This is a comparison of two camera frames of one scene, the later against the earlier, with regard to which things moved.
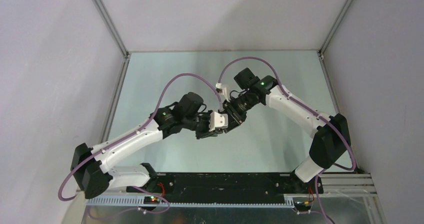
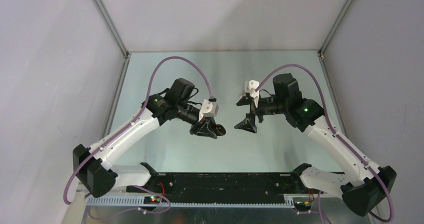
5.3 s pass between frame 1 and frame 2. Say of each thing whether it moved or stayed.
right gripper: moved
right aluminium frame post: stayed
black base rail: stayed
